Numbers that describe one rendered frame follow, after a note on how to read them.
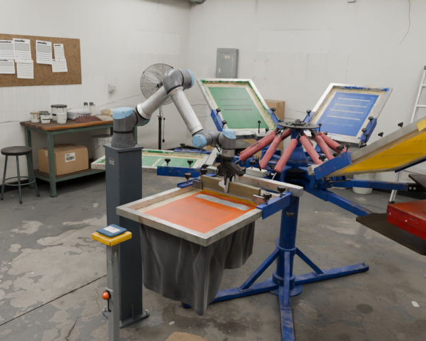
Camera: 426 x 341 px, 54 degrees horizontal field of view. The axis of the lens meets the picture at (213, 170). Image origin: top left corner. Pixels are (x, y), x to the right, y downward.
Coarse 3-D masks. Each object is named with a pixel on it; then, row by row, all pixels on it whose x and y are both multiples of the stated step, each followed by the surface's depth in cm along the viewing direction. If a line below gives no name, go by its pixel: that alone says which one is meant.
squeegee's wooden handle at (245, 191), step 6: (204, 180) 253; (210, 180) 250; (216, 180) 247; (204, 186) 254; (210, 186) 251; (216, 186) 248; (234, 186) 240; (240, 186) 238; (246, 186) 236; (228, 192) 244; (234, 192) 241; (240, 192) 239; (246, 192) 236; (252, 192) 234; (258, 192) 232; (252, 198) 234
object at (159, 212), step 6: (198, 192) 255; (204, 192) 256; (186, 198) 244; (192, 198) 244; (198, 198) 244; (222, 198) 246; (228, 198) 247; (168, 204) 232; (174, 204) 233; (204, 204) 235; (210, 204) 235; (150, 210) 222; (156, 210) 222; (162, 210) 223; (156, 216) 215; (162, 216) 215; (168, 216) 216; (174, 216) 216; (180, 216) 216
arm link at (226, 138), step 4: (224, 132) 235; (228, 132) 234; (232, 132) 234; (220, 136) 237; (224, 136) 235; (228, 136) 234; (232, 136) 235; (220, 140) 237; (224, 140) 236; (228, 140) 235; (232, 140) 235; (220, 144) 239; (224, 144) 236; (228, 144) 235; (232, 144) 236; (224, 148) 237; (228, 148) 236; (232, 148) 237
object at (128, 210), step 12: (168, 192) 242; (180, 192) 249; (264, 192) 249; (132, 204) 220; (144, 204) 226; (132, 216) 209; (144, 216) 205; (252, 216) 212; (156, 228) 200; (168, 228) 195; (180, 228) 192; (216, 228) 194; (228, 228) 195; (192, 240) 187; (204, 240) 183; (216, 240) 189
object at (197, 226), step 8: (232, 200) 243; (224, 208) 230; (232, 208) 230; (232, 216) 219; (176, 224) 206; (184, 224) 206; (192, 224) 206; (200, 224) 207; (208, 224) 207; (216, 224) 208; (200, 232) 197
